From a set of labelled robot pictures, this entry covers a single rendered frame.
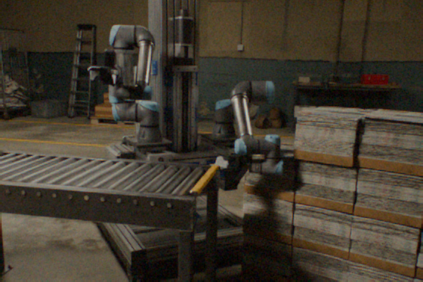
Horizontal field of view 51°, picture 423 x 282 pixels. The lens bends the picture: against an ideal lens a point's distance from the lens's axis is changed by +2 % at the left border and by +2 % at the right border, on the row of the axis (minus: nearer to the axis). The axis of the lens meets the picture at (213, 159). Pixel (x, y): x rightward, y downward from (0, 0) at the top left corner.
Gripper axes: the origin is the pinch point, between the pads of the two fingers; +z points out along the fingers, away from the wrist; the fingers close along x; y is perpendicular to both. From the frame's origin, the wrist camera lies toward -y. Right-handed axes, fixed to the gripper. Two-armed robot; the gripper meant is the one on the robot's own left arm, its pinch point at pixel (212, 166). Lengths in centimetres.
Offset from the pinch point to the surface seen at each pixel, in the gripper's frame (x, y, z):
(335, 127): 4, 24, -57
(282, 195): -7.1, -14.1, -35.2
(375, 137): 7, 21, -74
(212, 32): -669, 105, 143
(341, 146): 5, 15, -61
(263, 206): -10.6, -22.3, -25.6
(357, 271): 7, -44, -73
